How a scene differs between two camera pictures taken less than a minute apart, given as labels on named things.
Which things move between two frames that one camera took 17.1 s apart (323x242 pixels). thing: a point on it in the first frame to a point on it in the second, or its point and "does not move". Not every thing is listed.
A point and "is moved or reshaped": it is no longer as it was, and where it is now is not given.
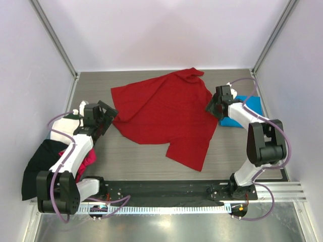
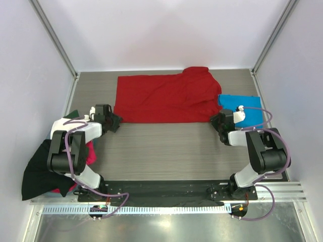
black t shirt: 45,157 does not move
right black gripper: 210,106 to 214,119
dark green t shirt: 71,116 does not move
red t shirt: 173,108 is moved or reshaped
